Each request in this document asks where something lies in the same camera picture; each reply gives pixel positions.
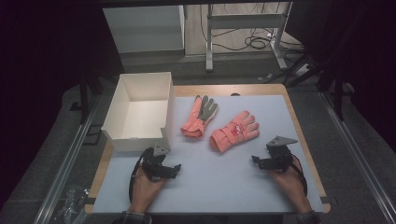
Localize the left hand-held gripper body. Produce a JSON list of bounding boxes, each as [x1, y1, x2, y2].
[[140, 141, 172, 182]]

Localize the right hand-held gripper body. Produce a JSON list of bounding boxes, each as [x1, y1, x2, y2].
[[264, 135, 299, 173]]

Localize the pink glove with red label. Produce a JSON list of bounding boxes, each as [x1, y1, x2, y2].
[[208, 110, 261, 154]]

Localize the white box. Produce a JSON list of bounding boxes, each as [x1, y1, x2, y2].
[[101, 72, 176, 153]]

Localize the pink glove with grey palm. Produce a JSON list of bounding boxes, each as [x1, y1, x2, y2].
[[180, 94, 219, 139]]

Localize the person's left hand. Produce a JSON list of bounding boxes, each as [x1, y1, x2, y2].
[[130, 166, 168, 215]]

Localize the person's right hand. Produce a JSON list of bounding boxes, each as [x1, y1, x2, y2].
[[270, 157, 312, 215]]

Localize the light blue table mat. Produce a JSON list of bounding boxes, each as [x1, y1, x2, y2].
[[92, 94, 325, 215]]

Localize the dark metal stand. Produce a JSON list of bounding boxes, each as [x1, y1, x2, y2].
[[69, 69, 106, 125], [317, 52, 357, 122]]

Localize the white power strip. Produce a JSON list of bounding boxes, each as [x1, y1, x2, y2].
[[293, 63, 311, 77]]

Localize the clear plastic bag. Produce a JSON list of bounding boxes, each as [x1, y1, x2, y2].
[[49, 185, 91, 224]]

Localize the white cabinet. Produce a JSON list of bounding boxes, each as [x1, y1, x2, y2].
[[102, 5, 186, 54]]

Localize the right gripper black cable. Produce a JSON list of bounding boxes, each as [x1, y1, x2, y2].
[[290, 154, 309, 198]]

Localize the metal floor rail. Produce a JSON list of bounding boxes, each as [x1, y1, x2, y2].
[[319, 91, 396, 224], [32, 95, 101, 224]]

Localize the black floor cables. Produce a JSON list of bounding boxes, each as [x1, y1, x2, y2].
[[199, 2, 304, 53]]

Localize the white metal desk frame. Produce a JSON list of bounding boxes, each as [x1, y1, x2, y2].
[[205, 1, 294, 73]]

